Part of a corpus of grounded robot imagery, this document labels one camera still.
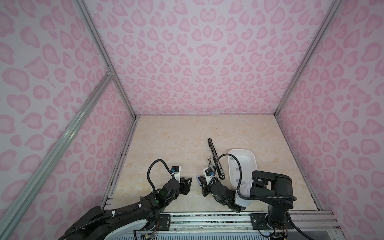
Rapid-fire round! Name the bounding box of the left mounting plate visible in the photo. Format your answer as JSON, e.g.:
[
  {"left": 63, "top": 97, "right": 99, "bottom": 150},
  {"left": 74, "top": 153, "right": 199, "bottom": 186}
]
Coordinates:
[{"left": 143, "top": 214, "right": 171, "bottom": 232}]

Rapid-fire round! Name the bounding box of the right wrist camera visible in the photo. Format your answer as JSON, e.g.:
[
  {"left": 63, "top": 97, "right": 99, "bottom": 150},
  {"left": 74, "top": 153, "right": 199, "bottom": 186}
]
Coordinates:
[{"left": 203, "top": 167, "right": 215, "bottom": 183}]

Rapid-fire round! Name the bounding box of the mounting plate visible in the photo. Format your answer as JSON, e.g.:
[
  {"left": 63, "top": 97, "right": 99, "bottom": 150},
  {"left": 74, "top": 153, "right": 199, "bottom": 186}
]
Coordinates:
[
  {"left": 143, "top": 214, "right": 171, "bottom": 232},
  {"left": 250, "top": 213, "right": 271, "bottom": 230}
]

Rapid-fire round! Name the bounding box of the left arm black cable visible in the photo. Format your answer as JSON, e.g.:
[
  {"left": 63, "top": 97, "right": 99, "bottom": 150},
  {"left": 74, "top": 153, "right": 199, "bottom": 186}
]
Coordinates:
[{"left": 58, "top": 158, "right": 173, "bottom": 240}]

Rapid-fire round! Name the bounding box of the right mounting plate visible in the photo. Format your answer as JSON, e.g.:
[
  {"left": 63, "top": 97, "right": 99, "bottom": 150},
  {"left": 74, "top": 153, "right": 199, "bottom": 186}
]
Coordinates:
[{"left": 250, "top": 213, "right": 271, "bottom": 230}]

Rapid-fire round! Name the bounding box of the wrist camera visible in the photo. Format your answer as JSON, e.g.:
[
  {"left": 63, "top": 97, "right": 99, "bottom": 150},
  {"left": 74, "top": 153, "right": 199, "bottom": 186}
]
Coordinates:
[
  {"left": 203, "top": 167, "right": 215, "bottom": 183},
  {"left": 171, "top": 166, "right": 182, "bottom": 183}
]

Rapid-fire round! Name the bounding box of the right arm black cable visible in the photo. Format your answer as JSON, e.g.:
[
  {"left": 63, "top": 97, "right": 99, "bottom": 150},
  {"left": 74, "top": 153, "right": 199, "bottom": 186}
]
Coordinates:
[{"left": 212, "top": 153, "right": 314, "bottom": 240}]

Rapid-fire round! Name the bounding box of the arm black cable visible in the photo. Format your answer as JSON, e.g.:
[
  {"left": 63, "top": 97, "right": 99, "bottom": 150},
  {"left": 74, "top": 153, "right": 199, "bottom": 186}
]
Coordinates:
[
  {"left": 212, "top": 153, "right": 314, "bottom": 240},
  {"left": 58, "top": 158, "right": 173, "bottom": 240}
]

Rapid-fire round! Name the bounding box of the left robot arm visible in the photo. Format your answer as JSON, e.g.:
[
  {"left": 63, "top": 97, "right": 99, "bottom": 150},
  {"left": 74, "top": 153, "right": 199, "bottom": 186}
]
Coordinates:
[{"left": 60, "top": 177, "right": 192, "bottom": 240}]

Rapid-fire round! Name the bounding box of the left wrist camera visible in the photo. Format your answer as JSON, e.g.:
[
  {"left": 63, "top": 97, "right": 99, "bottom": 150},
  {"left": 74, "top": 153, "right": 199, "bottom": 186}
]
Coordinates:
[{"left": 171, "top": 166, "right": 182, "bottom": 183}]

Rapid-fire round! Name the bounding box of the black stapler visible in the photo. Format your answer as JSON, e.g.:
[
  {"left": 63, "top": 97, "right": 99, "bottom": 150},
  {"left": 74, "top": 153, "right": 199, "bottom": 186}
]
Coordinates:
[{"left": 208, "top": 138, "right": 226, "bottom": 180}]

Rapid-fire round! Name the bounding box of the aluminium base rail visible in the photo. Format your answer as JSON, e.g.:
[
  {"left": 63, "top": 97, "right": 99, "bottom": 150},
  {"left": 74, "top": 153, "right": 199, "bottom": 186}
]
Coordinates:
[{"left": 101, "top": 210, "right": 346, "bottom": 240}]

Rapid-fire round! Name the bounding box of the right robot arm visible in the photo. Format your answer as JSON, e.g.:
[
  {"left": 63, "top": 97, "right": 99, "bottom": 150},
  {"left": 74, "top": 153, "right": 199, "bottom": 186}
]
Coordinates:
[{"left": 198, "top": 171, "right": 297, "bottom": 229}]

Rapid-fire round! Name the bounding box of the white plastic bin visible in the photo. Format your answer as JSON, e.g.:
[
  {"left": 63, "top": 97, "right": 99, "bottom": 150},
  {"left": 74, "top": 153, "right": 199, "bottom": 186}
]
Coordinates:
[{"left": 228, "top": 149, "right": 258, "bottom": 197}]

